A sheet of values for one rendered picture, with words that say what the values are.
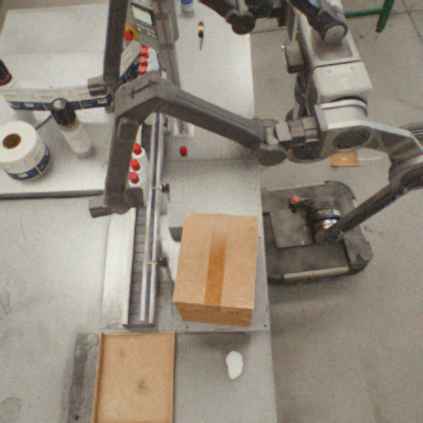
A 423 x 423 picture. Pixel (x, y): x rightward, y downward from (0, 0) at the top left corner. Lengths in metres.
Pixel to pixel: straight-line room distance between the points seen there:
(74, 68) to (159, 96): 1.37
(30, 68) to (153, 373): 1.55
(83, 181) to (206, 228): 0.67
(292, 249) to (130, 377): 1.12
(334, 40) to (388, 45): 2.40
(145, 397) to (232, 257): 0.56
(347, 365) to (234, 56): 1.66
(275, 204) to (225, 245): 1.09
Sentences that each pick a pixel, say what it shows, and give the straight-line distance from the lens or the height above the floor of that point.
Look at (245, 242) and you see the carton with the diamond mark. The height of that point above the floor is 1.12.
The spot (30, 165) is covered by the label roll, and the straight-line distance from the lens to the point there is 1.87.
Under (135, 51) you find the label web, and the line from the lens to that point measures 2.05.
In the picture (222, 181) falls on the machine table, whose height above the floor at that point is 0.83.
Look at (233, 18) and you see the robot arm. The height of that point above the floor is 1.46.
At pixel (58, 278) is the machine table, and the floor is 0.83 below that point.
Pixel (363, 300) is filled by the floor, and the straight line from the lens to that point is 2.54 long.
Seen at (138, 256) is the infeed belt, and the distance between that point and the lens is 1.63.
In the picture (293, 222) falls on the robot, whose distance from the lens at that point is 2.34.
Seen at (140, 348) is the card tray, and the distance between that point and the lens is 1.58.
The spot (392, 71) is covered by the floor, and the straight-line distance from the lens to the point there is 3.46.
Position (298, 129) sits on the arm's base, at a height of 1.48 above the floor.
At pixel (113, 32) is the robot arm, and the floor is 1.44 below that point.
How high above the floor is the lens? 2.36
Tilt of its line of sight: 63 degrees down
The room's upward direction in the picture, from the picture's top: 10 degrees counter-clockwise
